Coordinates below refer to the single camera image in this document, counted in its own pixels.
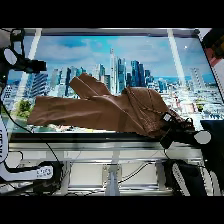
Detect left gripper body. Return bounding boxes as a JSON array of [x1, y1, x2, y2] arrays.
[[20, 59, 48, 75]]

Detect silver frame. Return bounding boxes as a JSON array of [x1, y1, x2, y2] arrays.
[[0, 132, 224, 197]]

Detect black cable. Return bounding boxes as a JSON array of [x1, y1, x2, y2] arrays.
[[117, 160, 168, 185], [0, 98, 65, 174]]

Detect olive green trousers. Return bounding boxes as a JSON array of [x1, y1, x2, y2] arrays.
[[27, 72, 195, 139]]

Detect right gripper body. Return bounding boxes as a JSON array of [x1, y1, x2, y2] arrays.
[[159, 121, 195, 150]]

